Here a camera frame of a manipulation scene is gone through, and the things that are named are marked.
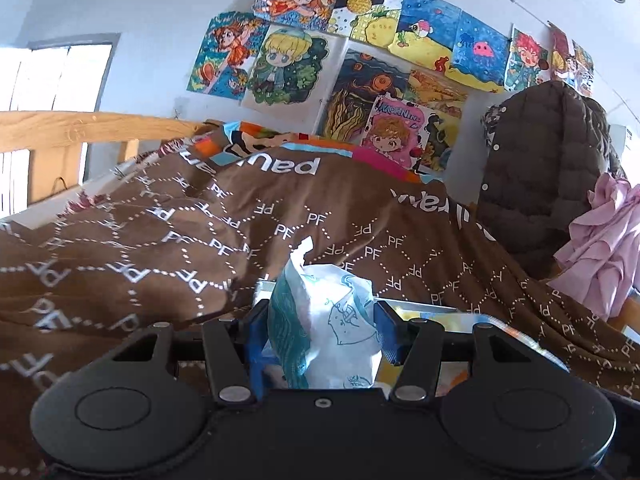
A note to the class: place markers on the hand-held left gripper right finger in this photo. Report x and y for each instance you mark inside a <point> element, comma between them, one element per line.
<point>387,332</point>

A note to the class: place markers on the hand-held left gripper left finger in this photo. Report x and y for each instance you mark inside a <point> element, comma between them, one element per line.
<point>256,332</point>

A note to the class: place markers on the white teal printed tissue pack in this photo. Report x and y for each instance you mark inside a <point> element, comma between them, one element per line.
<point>320,320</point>

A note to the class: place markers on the brown printed blanket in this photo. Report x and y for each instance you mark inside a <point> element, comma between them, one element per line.
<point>250,240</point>

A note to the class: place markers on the orange patterned pillow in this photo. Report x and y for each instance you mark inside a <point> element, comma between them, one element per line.
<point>280,142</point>

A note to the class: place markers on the brown quilted jacket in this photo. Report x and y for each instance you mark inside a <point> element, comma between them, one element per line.
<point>545,170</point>

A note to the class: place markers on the pink crumpled cloth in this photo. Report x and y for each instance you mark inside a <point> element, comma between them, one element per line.
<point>605,245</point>

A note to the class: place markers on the white air conditioner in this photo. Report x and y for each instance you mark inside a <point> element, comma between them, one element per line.
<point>631,142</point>

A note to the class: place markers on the wooden bed frame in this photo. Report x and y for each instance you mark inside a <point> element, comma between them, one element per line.
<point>75,135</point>

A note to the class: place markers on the group of colourful wall drawings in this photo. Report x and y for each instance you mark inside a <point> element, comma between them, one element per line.
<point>400,60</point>

